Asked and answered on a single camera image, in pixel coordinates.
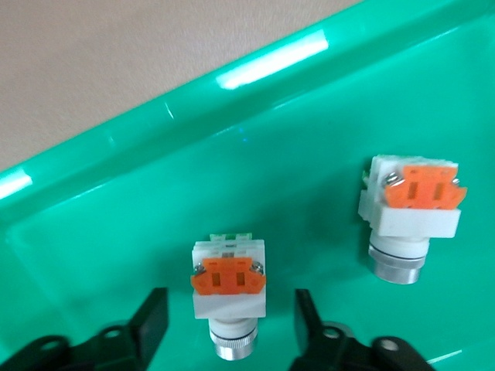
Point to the green button white orange body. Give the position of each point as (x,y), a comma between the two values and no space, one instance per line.
(228,305)
(414,224)

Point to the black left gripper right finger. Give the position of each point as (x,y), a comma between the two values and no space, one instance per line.
(309,340)

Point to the green plastic tray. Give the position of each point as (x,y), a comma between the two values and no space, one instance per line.
(270,174)

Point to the table cover sheet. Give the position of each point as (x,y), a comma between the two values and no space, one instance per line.
(77,58)

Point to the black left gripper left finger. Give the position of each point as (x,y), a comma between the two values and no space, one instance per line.
(147,332)

